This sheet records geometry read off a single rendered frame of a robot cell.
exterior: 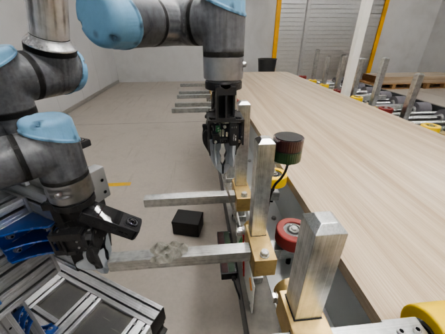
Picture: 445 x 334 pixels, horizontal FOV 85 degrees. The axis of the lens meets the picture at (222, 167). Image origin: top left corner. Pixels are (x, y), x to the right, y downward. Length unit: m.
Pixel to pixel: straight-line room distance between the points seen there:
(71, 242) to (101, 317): 0.81
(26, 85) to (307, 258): 0.68
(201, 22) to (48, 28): 0.41
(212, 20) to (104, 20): 0.17
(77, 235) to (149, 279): 1.15
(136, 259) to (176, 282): 1.03
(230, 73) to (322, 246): 0.32
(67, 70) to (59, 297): 1.07
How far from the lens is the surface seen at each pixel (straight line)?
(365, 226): 0.67
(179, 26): 0.48
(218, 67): 0.46
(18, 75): 0.73
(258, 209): 0.55
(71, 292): 1.49
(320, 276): 0.32
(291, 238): 0.56
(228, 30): 0.45
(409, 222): 0.74
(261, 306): 0.70
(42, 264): 0.87
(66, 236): 0.56
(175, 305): 1.54
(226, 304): 1.52
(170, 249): 0.58
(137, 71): 8.34
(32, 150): 0.45
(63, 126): 0.45
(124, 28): 0.38
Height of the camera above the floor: 1.29
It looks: 29 degrees down
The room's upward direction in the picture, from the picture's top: straight up
